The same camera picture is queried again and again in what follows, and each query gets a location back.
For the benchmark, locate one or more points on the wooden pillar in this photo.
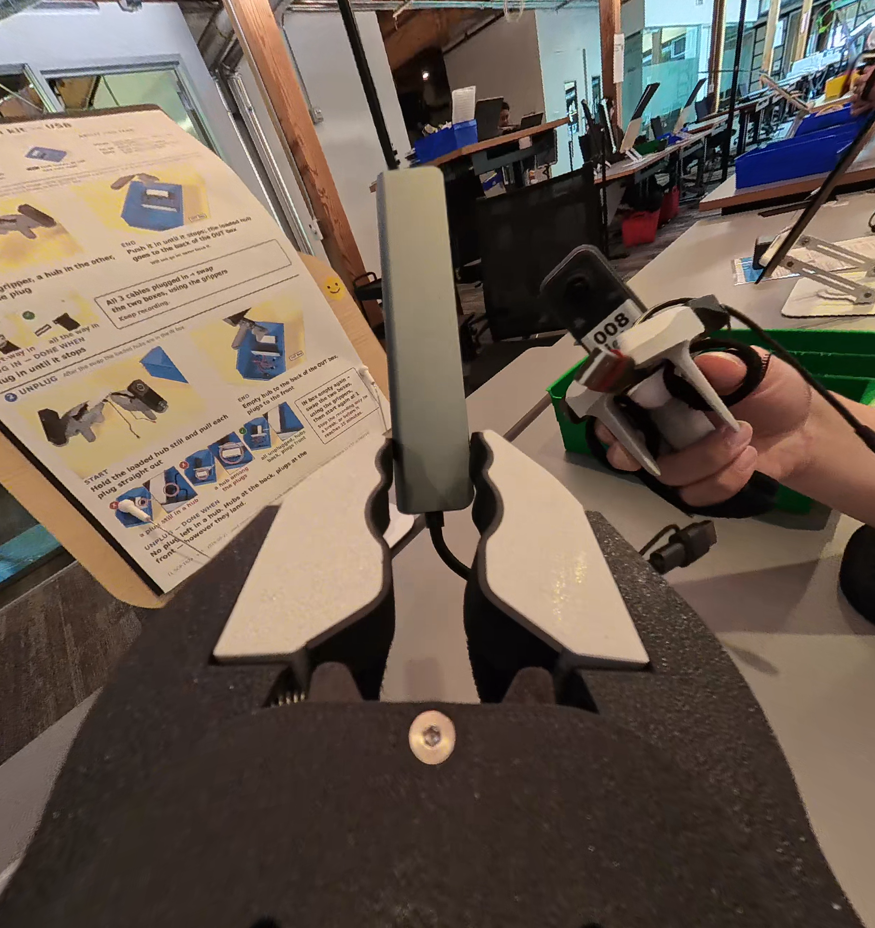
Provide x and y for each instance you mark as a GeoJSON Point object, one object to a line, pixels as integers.
{"type": "Point", "coordinates": [299, 145]}

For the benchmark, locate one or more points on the grey usb hub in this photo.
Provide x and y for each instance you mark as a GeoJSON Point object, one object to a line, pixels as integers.
{"type": "Point", "coordinates": [423, 341]}

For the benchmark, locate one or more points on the black slanted board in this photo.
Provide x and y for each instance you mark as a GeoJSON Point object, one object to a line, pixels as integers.
{"type": "Point", "coordinates": [829, 192]}

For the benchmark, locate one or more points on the red bag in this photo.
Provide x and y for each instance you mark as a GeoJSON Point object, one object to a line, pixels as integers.
{"type": "Point", "coordinates": [640, 228]}
{"type": "Point", "coordinates": [669, 204]}

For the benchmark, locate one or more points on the person's right hand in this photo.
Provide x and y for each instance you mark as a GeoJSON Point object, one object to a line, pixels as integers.
{"type": "Point", "coordinates": [763, 435]}

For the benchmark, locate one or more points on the instruction poster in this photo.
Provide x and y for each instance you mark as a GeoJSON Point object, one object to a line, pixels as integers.
{"type": "Point", "coordinates": [154, 326]}

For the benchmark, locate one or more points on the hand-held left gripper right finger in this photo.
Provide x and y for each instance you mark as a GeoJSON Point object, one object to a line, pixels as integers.
{"type": "Point", "coordinates": [560, 580]}

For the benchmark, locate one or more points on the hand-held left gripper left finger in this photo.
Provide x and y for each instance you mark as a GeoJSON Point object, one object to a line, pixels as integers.
{"type": "Point", "coordinates": [299, 580]}

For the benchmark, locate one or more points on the black office chair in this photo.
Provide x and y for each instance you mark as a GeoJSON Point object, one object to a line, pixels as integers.
{"type": "Point", "coordinates": [539, 254]}

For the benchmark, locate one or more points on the wooden standing desk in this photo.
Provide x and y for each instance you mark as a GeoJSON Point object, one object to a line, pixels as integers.
{"type": "Point", "coordinates": [524, 135]}

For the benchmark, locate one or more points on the black floor pole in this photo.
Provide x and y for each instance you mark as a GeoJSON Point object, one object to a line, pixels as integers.
{"type": "Point", "coordinates": [368, 80]}

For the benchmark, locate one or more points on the yellow smiley sticker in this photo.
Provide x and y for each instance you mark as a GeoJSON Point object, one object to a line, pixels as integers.
{"type": "Point", "coordinates": [334, 286]}

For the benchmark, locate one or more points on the white board stand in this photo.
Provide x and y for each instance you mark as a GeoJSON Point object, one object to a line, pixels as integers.
{"type": "Point", "coordinates": [836, 283]}

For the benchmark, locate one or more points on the blue plastic bin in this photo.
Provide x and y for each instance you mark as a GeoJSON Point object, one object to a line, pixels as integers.
{"type": "Point", "coordinates": [444, 141]}
{"type": "Point", "coordinates": [799, 156]}

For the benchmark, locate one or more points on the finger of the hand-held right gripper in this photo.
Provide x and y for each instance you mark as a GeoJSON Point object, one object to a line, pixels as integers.
{"type": "Point", "coordinates": [698, 377]}
{"type": "Point", "coordinates": [611, 413]}

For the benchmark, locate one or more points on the green plastic bin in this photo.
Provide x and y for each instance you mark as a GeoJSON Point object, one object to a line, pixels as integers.
{"type": "Point", "coordinates": [828, 362]}

